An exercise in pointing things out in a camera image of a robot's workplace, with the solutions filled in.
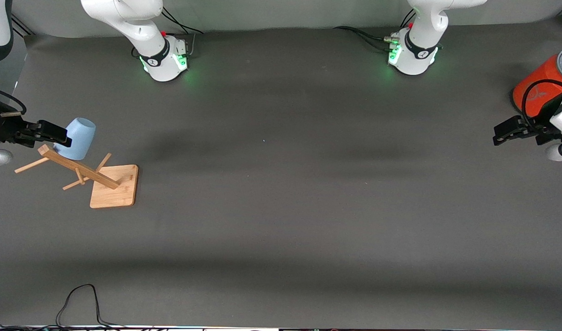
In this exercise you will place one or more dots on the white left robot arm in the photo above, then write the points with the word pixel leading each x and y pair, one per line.
pixel 418 46

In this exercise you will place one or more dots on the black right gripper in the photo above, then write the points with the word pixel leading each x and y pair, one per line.
pixel 3 127

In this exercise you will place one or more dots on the light blue cup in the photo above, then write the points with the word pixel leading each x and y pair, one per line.
pixel 81 135

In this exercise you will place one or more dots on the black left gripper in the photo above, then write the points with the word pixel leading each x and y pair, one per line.
pixel 542 125

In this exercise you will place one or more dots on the wooden mug tree rack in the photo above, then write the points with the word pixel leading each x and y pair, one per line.
pixel 113 186

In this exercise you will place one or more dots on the dark grey table mat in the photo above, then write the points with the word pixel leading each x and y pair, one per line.
pixel 280 230

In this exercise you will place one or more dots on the aluminium frame rail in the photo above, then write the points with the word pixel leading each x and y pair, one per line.
pixel 22 26

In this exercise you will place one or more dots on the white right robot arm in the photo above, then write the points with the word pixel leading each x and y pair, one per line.
pixel 138 23

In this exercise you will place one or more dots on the orange cylindrical can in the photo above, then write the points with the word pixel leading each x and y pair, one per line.
pixel 538 87

